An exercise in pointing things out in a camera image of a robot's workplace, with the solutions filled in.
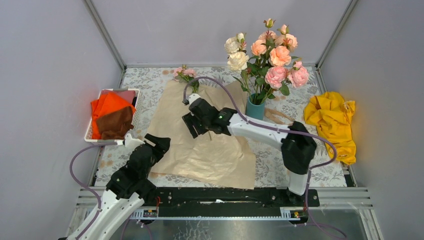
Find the peach kraft wrapping paper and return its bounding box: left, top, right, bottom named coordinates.
left=147, top=80, right=257, bottom=189

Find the brown paper ribbon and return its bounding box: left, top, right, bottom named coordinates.
left=264, top=107, right=295, bottom=125

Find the peach rose stem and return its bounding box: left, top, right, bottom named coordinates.
left=248, top=18, right=276, bottom=105

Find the pink bud rose stem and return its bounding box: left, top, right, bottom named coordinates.
left=265, top=24, right=302, bottom=90

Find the cream rose stem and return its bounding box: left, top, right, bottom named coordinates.
left=224, top=32, right=254, bottom=102

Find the large pink rose stem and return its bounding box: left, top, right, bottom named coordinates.
left=255, top=60, right=310, bottom=104

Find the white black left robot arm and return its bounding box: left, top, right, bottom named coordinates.
left=67, top=133, right=171, bottom=240

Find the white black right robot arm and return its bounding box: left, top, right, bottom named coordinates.
left=182, top=93, right=317, bottom=206

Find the teal cylindrical vase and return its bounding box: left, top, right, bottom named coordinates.
left=245, top=93, right=265, bottom=120

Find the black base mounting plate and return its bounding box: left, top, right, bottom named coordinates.
left=133, top=187, right=320, bottom=220

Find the brown cloth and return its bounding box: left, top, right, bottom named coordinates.
left=96, top=106, right=134, bottom=140

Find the pink cloth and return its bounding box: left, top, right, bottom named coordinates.
left=100, top=89, right=138, bottom=106

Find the orange cloth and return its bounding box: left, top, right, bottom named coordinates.
left=90, top=92, right=136, bottom=140

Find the floral patterned table mat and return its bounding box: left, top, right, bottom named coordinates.
left=97, top=66, right=347, bottom=189

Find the yellow crumpled cloth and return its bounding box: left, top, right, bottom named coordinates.
left=303, top=91, right=357, bottom=165

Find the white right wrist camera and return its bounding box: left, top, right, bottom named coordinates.
left=182, top=93, right=201, bottom=106

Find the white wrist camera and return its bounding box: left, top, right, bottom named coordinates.
left=115, top=131, right=145, bottom=151
left=182, top=93, right=201, bottom=106

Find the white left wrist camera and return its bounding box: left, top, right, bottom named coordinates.
left=115, top=131, right=145, bottom=151

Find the aluminium frame rail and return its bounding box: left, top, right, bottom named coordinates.
left=83, top=0, right=126, bottom=72

